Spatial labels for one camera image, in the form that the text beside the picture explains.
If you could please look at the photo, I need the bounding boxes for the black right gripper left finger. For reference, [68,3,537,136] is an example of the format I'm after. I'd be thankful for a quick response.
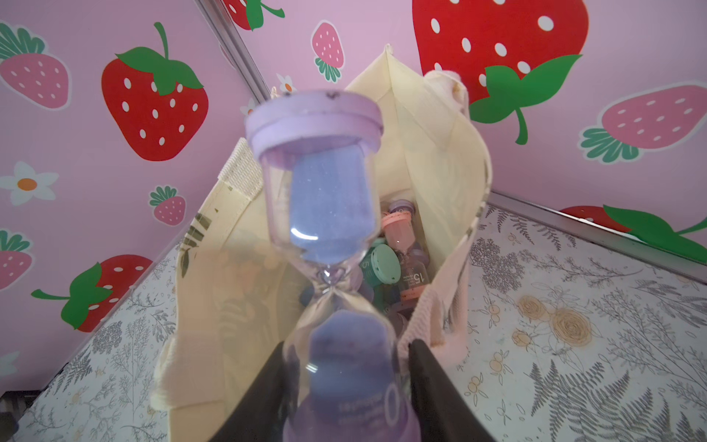
[210,342,286,442]

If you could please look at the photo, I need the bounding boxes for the purple hourglass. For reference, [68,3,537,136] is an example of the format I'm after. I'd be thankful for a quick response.
[246,90,421,441]

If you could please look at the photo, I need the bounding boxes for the silver corner frame post left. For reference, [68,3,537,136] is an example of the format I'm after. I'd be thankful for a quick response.
[195,0,271,103]

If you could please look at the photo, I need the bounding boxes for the pink hourglass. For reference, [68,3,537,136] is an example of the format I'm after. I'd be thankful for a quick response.
[382,211,430,307]

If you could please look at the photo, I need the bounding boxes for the green hourglass inside bag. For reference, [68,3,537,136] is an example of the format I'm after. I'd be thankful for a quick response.
[359,238,401,311]

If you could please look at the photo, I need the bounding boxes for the cream canvas tote bag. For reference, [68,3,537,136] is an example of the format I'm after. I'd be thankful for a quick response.
[151,47,493,441]

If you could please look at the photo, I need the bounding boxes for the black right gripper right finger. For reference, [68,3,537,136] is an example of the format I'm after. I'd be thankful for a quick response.
[409,340,495,442]

